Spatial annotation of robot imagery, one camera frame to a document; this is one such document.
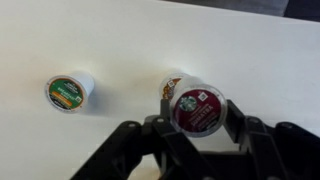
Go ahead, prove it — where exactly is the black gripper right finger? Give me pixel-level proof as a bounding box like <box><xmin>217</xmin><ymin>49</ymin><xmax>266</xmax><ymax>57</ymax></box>
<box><xmin>223</xmin><ymin>99</ymin><xmax>320</xmax><ymax>180</ymax></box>

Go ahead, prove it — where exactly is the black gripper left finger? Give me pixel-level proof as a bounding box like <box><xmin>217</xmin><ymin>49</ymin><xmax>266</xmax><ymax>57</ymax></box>
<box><xmin>69</xmin><ymin>98</ymin><xmax>214</xmax><ymax>180</ymax></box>

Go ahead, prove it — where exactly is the orange brown lid coffee pod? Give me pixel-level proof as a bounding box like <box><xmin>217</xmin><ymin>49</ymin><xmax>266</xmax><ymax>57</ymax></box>
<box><xmin>158</xmin><ymin>72</ymin><xmax>191</xmax><ymax>101</ymax></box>

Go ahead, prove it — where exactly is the maroon Starbucks coffee pod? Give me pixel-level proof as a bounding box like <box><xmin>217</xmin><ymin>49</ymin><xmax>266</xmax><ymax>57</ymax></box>
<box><xmin>168</xmin><ymin>76</ymin><xmax>229</xmax><ymax>138</ymax></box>

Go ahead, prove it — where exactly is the green lid coffee pod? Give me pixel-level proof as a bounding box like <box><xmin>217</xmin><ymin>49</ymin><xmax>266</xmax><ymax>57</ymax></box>
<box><xmin>44</xmin><ymin>71</ymin><xmax>95</xmax><ymax>114</ymax></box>

